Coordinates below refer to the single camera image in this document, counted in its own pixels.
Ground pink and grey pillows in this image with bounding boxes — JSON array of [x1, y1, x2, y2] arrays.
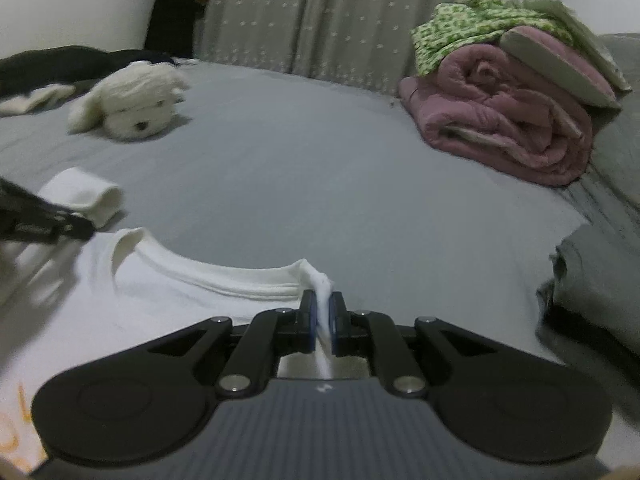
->
[[510, 0, 633, 93]]

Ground white sock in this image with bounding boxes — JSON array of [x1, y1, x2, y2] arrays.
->
[[0, 84, 76, 116]]

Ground black cloth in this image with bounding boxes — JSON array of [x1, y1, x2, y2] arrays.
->
[[0, 45, 201, 98]]

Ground pink folded quilt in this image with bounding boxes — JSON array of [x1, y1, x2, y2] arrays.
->
[[398, 42, 593, 188]]

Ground white long-sleeve printed shirt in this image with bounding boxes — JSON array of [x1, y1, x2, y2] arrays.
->
[[0, 167, 351, 476]]

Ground grey star-patterned curtain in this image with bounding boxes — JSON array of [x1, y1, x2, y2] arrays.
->
[[192, 0, 506, 96]]

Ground white plush dog toy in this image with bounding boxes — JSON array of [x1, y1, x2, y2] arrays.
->
[[67, 60, 191, 143]]

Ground grey bed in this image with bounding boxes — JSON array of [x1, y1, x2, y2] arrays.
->
[[0, 57, 640, 461]]

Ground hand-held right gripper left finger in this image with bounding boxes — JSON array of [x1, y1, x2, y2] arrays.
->
[[142, 290, 321, 401]]

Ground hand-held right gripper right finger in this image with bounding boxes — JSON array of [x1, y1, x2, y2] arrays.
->
[[327, 291, 501, 400]]

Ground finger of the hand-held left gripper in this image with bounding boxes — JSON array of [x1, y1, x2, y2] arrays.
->
[[0, 176, 96, 245]]

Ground green patterned cloth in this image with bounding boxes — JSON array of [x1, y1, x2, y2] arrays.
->
[[411, 0, 576, 78]]

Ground grey quilted headboard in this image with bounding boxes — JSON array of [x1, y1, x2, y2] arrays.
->
[[575, 32, 640, 251]]

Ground black folded garment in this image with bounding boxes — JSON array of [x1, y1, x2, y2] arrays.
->
[[542, 305, 640, 356]]

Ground black hanging garment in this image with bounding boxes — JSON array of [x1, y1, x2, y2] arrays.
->
[[145, 0, 203, 58]]

